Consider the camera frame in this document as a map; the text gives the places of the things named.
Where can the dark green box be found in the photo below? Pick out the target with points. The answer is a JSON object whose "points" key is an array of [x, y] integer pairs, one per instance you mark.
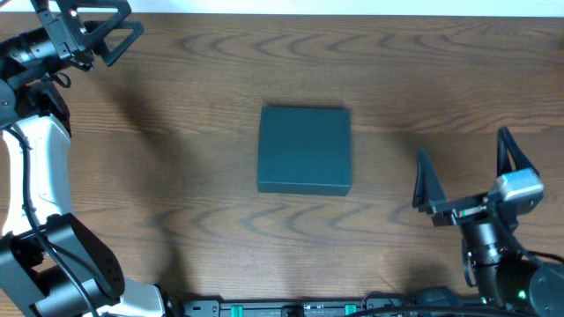
{"points": [[305, 151]]}

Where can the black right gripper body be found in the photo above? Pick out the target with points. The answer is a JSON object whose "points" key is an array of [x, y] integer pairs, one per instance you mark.
{"points": [[467, 208]]}

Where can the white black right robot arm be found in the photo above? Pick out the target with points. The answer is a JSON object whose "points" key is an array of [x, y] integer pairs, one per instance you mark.
{"points": [[508, 276]]}

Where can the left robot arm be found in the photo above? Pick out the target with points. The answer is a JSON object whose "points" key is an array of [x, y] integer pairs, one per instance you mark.
{"points": [[52, 264]]}

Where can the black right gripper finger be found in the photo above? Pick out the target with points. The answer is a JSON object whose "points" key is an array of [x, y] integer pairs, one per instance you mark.
{"points": [[428, 191], [510, 158]]}

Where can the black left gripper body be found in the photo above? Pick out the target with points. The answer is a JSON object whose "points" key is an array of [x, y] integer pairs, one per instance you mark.
{"points": [[64, 42]]}

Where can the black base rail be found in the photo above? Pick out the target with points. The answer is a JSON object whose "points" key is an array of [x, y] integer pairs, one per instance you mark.
{"points": [[326, 307]]}

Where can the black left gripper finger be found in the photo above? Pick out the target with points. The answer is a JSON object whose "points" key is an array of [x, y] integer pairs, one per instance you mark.
{"points": [[84, 29], [110, 47]]}

